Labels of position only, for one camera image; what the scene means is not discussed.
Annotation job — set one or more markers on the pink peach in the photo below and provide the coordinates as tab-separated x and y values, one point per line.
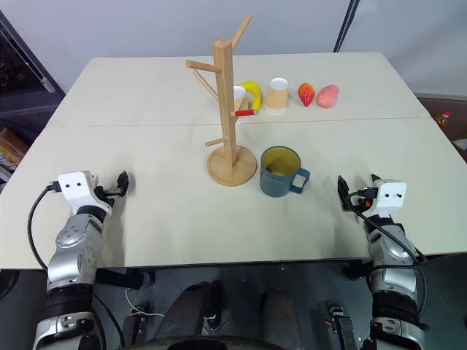
327	97

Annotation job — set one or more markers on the red yellow mango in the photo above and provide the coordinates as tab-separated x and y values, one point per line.
306	94

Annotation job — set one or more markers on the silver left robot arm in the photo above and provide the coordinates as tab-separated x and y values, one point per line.
69	248

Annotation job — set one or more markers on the black table bracket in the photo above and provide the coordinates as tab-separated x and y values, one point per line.
355	270
124	279

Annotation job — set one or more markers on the orange liquid bottle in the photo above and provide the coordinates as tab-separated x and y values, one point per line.
443	120

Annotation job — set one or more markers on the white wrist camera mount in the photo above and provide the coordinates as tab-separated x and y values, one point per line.
391	195
74	186

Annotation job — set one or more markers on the wooden mug tree stand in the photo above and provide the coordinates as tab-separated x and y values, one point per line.
226	109

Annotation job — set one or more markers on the black pole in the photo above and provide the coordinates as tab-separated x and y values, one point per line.
344	25

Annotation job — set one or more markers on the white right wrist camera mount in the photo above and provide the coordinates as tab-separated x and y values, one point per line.
391	195

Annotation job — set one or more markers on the blue mug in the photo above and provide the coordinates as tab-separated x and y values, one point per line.
279	180

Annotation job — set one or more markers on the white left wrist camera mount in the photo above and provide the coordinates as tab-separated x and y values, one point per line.
74	186

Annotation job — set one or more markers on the cardboard box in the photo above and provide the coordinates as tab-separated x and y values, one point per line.
11	146

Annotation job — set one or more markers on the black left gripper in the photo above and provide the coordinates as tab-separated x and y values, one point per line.
106	191

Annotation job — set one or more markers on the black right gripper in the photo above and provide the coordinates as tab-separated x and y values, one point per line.
363	202

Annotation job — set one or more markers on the brown sleeved paper cup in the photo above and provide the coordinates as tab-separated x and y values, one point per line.
276	99

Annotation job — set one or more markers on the yellow banana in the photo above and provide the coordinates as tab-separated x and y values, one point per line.
256	93

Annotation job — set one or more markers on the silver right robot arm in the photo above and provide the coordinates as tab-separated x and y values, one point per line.
392	255

